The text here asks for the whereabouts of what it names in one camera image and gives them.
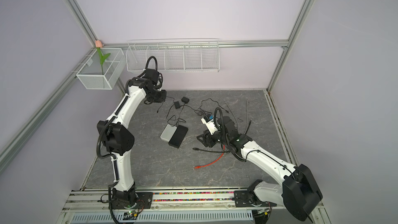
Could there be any white wire wall basket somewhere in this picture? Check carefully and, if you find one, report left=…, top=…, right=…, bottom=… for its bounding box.
left=126, top=38, right=220, bottom=72

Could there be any black power plug cable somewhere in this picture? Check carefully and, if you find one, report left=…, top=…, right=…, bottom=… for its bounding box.
left=156, top=97, right=187, bottom=128

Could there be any black ribbed network switch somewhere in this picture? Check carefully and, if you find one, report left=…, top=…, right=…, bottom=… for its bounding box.
left=168, top=125, right=188, bottom=149

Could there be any black ethernet cable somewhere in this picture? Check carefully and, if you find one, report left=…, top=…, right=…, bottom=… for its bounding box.
left=192, top=119, right=252, bottom=154

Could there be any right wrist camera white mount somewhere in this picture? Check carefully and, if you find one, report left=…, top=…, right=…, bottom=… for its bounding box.
left=201, top=114, right=218, bottom=135

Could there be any black power adapter far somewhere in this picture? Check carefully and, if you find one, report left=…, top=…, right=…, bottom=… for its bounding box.
left=181, top=97, right=190, bottom=104

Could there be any artificial pink tulip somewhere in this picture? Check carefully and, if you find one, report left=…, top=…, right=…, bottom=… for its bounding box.
left=95, top=40, right=110, bottom=75

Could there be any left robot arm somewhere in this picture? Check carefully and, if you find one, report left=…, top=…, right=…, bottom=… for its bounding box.
left=96, top=56, right=167, bottom=208

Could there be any black power adapter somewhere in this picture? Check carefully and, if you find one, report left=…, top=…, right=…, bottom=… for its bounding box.
left=181, top=97, right=190, bottom=104
left=174, top=101, right=181, bottom=109

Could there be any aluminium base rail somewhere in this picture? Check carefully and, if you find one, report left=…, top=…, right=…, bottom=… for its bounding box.
left=55, top=187, right=330, bottom=224

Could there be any white network switch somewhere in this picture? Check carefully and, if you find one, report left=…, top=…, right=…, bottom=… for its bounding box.
left=160, top=124, right=177, bottom=142

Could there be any white mesh box basket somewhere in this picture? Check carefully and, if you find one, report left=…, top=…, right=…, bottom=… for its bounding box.
left=76, top=48, right=126, bottom=90

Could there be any thin black adapter cable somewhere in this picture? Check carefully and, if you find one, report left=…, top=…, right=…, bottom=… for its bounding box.
left=183, top=97, right=229, bottom=119

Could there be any black power adapter near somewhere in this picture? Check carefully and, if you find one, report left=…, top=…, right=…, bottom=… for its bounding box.
left=174, top=101, right=181, bottom=109

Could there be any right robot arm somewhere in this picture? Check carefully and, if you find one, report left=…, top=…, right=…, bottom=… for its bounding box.
left=197, top=107, right=323, bottom=222

